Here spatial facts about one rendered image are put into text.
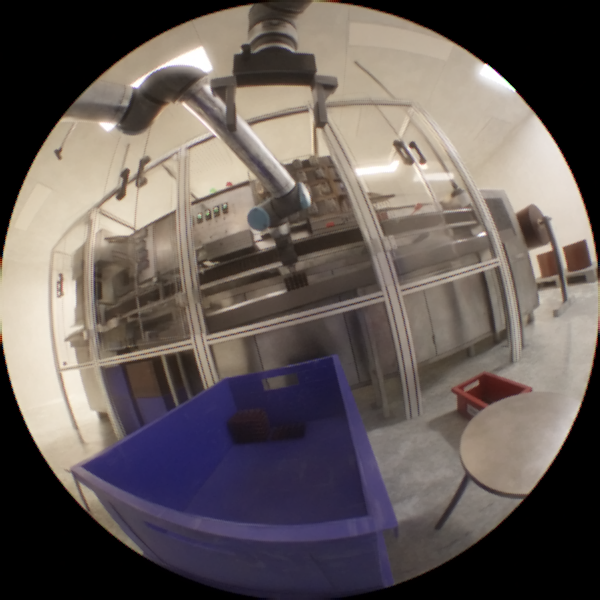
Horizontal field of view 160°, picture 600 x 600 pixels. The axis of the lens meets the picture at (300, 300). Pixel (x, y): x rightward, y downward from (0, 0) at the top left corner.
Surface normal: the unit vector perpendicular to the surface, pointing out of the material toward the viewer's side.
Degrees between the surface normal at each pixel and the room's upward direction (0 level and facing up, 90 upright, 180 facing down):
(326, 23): 180
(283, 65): 113
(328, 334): 90
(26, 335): 90
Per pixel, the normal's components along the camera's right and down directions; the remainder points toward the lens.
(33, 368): 0.97, -0.25
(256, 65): 0.17, 0.29
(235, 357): -0.07, -0.07
